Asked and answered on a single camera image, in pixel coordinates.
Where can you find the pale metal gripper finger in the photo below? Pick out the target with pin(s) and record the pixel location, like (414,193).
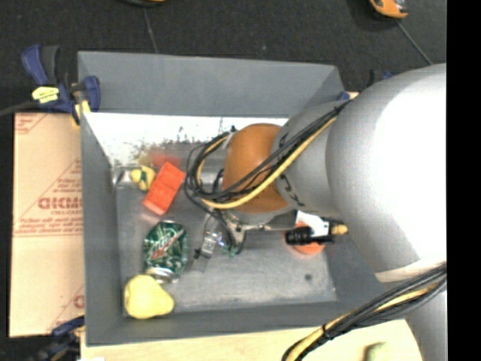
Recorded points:
(210,228)
(203,256)

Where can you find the green crushed soda can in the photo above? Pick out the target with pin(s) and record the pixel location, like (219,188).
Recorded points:
(165,248)

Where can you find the grey metal bin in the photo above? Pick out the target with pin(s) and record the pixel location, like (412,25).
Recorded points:
(263,276)

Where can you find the orange-red flat block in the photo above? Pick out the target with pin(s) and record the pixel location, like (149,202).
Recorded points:
(164,188)

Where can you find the yellow toy pear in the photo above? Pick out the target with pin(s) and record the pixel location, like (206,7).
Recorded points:
(146,299)

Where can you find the orange ball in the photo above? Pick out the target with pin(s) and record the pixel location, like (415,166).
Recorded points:
(309,249)

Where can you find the small yellow toy fruit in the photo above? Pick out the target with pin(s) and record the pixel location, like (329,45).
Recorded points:
(144,177)

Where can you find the brown cardboard board, red print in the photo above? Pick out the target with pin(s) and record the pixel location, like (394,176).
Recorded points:
(41,209)

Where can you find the pale green soft object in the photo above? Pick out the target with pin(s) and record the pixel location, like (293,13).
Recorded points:
(375,351)

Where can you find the black cylinder on white bracket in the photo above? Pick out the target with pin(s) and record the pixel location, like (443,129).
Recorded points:
(300,236)

